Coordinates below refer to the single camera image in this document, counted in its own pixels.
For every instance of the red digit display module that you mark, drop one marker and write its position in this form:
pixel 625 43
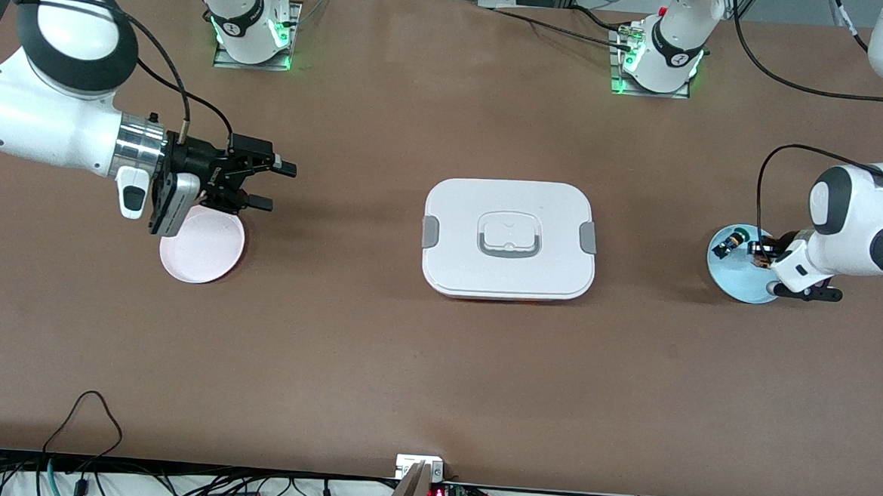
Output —
pixel 437 495

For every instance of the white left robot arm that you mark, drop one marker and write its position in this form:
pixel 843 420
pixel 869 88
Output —
pixel 858 224

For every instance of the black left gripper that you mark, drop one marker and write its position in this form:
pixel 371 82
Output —
pixel 762 250

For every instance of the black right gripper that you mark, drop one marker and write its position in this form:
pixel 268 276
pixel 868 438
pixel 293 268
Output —
pixel 198 163

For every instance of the white lidded box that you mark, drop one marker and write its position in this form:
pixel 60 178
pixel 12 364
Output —
pixel 508 274

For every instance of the light blue round plate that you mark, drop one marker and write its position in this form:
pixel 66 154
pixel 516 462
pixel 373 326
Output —
pixel 734 278

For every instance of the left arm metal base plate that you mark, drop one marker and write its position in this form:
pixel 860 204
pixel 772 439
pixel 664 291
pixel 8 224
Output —
pixel 627 90

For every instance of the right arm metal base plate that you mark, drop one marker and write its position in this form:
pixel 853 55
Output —
pixel 228 61

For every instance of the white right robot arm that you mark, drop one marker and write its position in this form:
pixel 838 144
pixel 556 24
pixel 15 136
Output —
pixel 40 121

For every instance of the pink round plate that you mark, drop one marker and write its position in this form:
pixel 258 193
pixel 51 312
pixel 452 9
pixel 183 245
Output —
pixel 203 254

